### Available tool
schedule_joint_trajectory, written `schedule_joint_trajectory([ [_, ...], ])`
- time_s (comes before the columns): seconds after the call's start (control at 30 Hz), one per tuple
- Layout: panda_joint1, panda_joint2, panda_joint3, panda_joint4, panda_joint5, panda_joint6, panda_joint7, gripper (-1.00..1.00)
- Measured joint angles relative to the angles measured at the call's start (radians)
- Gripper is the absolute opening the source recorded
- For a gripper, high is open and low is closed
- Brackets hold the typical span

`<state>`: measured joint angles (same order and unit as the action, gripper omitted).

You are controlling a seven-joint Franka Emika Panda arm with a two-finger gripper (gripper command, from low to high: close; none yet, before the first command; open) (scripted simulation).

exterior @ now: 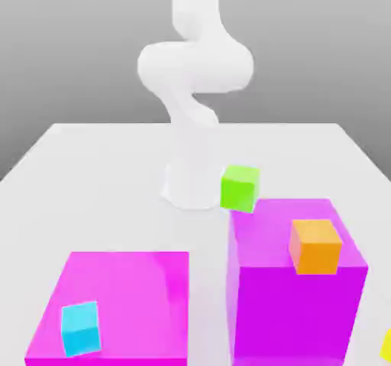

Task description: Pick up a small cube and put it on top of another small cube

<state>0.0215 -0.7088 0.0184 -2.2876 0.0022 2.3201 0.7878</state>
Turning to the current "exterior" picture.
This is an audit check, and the small green cube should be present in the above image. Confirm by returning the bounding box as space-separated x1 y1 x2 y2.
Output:
219 164 261 215

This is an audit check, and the small orange cube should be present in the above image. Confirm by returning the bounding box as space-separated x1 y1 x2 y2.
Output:
288 218 344 276

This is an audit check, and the small cyan cube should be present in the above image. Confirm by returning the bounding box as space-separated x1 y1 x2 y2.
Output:
60 300 102 358

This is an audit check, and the small yellow cube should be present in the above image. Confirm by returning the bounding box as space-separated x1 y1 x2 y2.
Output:
379 328 391 363

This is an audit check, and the large magenta box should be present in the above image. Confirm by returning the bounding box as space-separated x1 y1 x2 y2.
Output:
24 251 190 366

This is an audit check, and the large purple box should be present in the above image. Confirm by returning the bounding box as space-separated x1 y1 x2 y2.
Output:
226 198 370 366

